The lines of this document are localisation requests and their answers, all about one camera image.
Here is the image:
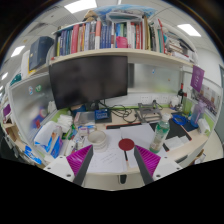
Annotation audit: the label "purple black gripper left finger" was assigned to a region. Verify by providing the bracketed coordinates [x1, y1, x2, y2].
[66, 145, 93, 186]

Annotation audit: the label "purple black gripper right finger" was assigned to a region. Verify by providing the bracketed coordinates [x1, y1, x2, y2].
[134, 145, 161, 185]

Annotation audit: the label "green plastic water bottle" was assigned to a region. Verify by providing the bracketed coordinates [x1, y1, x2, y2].
[150, 113, 170, 153]

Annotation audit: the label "round red coaster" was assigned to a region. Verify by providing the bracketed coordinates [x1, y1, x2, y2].
[119, 138, 134, 151]

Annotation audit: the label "white paper sheets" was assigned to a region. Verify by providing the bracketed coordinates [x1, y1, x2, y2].
[87, 124, 154, 173]

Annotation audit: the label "white ceramic cup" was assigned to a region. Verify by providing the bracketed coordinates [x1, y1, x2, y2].
[88, 130, 107, 152]

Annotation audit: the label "white blue plastic bag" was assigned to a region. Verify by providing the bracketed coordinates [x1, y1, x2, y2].
[34, 121, 63, 158]

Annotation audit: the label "black desk mat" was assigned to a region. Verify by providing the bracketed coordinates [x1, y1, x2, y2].
[149, 116, 193, 142]

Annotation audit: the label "grey metal device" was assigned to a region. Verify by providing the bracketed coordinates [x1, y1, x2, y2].
[135, 101, 162, 123]

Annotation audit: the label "blue electronic box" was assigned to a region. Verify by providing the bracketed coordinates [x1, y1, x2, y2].
[95, 109, 112, 123]

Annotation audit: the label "purple plastic bottle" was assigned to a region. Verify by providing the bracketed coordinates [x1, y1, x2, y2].
[190, 101, 206, 127]

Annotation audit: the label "black computer monitor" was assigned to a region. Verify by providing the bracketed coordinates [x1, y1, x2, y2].
[49, 56, 128, 109]

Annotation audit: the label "purple hanging sign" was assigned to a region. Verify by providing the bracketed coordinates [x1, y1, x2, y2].
[191, 66, 204, 92]

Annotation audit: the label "dark blue box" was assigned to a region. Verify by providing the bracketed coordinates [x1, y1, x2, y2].
[29, 36, 54, 70]

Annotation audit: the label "wooden book shelf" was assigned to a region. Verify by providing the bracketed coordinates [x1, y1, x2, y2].
[27, 17, 198, 72]

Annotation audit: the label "red book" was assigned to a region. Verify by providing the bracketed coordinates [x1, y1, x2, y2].
[71, 24, 79, 54]

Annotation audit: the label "black cables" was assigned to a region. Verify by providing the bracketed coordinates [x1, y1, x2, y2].
[99, 101, 139, 124]

